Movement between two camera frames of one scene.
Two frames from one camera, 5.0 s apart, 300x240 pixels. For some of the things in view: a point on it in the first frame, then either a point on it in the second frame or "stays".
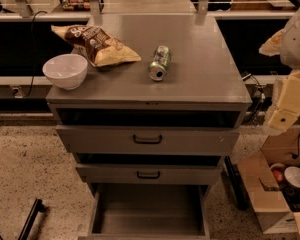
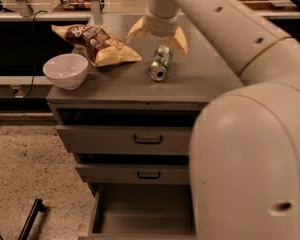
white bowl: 67,70 stays
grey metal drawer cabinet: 150,136 stays
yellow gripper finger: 272,46 -> 137,29
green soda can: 158,68 stays
